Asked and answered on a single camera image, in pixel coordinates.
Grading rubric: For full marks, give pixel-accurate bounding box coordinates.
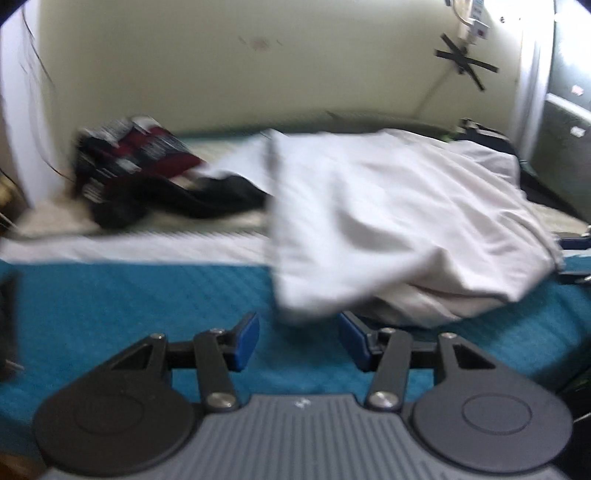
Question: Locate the white printed t-shirt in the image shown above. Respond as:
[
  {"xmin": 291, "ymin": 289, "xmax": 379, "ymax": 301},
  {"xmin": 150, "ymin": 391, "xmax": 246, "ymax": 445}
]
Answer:
[{"xmin": 207, "ymin": 130, "xmax": 563, "ymax": 329}]

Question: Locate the grey cabinet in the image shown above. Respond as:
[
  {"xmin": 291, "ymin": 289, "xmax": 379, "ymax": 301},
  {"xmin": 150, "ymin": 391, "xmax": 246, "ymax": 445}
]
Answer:
[{"xmin": 530, "ymin": 24, "xmax": 590, "ymax": 219}]

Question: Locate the white wall cable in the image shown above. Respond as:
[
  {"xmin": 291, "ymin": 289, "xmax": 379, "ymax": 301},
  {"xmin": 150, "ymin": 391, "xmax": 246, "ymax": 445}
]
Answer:
[{"xmin": 414, "ymin": 8, "xmax": 477, "ymax": 116}]

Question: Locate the black tape cross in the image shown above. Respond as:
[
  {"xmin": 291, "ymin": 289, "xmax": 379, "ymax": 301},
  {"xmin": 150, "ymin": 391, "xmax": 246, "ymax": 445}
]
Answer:
[{"xmin": 435, "ymin": 33, "xmax": 499, "ymax": 92}]

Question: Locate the black red patterned sweater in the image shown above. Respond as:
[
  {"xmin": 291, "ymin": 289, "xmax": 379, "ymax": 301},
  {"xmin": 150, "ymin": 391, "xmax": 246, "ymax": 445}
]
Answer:
[{"xmin": 71, "ymin": 115, "xmax": 267, "ymax": 230}]

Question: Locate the black navy folded garment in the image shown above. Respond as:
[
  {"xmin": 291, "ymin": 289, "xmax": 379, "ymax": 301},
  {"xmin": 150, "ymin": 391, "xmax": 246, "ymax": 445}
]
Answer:
[{"xmin": 454, "ymin": 118, "xmax": 519, "ymax": 158}]

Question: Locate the wall socket with plug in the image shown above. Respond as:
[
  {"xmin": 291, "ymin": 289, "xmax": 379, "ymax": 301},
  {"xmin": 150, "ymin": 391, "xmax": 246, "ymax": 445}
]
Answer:
[{"xmin": 465, "ymin": 0, "xmax": 490, "ymax": 43}]

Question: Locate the beige chevron bed sheet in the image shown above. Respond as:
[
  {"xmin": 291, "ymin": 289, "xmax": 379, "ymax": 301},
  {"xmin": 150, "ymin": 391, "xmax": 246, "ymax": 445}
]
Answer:
[{"xmin": 1, "ymin": 130, "xmax": 568, "ymax": 274}]

